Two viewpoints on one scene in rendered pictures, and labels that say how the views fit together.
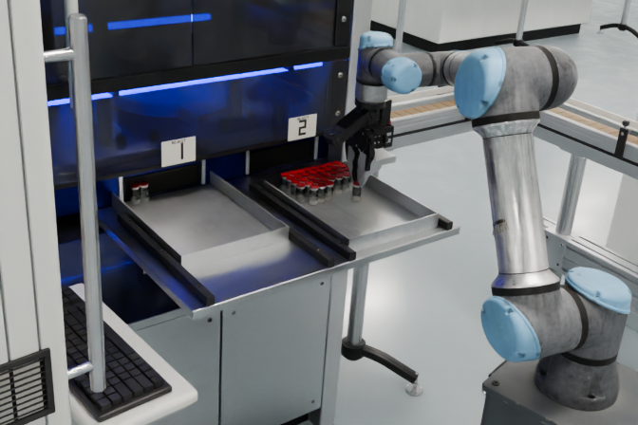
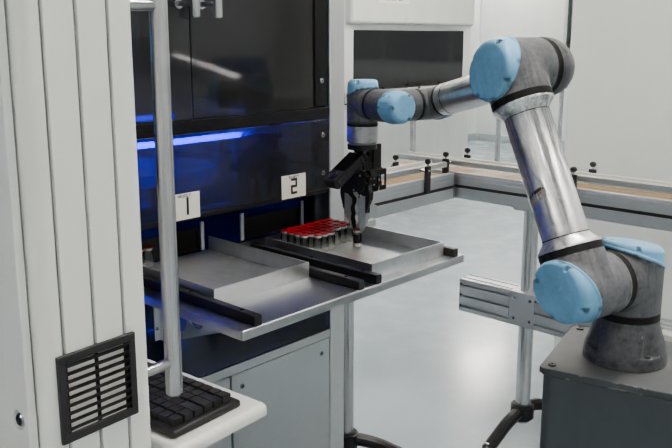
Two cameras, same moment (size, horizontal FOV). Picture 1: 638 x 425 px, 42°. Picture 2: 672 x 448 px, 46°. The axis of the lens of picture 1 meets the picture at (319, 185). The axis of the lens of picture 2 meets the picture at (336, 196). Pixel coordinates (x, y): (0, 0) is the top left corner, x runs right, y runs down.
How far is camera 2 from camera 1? 0.45 m
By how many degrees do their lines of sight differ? 16
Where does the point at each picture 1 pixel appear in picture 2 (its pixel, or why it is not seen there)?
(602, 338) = (648, 293)
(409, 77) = (405, 106)
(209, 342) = not seen: hidden behind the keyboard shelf
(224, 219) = (237, 270)
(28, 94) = (117, 35)
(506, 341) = (568, 301)
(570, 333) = (623, 286)
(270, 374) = not seen: outside the picture
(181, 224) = (196, 276)
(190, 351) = not seen: hidden behind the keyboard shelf
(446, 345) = (430, 430)
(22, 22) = not seen: outside the picture
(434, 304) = (406, 397)
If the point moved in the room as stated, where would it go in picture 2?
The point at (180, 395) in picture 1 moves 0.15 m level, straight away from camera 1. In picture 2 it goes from (250, 408) to (230, 372)
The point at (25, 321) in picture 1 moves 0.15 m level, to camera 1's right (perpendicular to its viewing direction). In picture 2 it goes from (110, 295) to (228, 289)
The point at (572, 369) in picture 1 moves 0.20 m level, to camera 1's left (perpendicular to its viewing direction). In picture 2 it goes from (625, 332) to (521, 339)
